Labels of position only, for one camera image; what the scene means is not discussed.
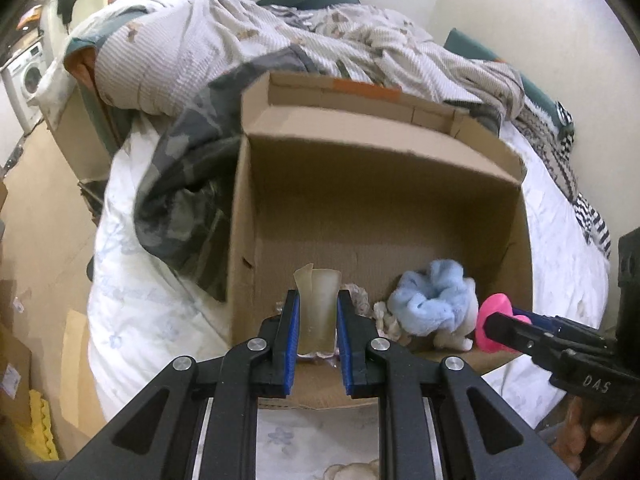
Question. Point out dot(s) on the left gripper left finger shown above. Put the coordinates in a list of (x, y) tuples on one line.
[(275, 374)]

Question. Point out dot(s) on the beige silicone pad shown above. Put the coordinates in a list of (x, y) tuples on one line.
[(318, 290)]

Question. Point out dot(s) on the white floral duvet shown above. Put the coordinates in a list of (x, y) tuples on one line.
[(141, 315)]

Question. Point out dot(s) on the dark camouflage jacket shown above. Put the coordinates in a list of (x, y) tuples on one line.
[(183, 206)]

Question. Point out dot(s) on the small floor cardboard box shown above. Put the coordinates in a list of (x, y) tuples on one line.
[(14, 375)]

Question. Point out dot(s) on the white washing machine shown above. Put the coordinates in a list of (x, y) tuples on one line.
[(21, 76)]

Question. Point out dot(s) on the beige waffle blanket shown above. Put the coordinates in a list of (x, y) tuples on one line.
[(154, 55)]

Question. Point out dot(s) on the yellow foam piece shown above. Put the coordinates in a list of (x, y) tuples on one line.
[(38, 435)]

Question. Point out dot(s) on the fluffy light blue scrunchie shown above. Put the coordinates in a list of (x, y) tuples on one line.
[(440, 298)]

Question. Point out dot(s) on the person's right hand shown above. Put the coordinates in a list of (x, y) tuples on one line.
[(610, 432)]

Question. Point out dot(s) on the black white patterned cloth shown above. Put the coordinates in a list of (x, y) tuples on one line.
[(554, 144)]

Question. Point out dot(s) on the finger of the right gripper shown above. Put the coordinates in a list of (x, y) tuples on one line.
[(567, 329), (533, 341)]

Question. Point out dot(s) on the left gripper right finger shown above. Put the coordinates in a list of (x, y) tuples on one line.
[(361, 377)]

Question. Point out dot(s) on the pink rubber duck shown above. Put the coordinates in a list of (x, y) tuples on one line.
[(494, 320)]

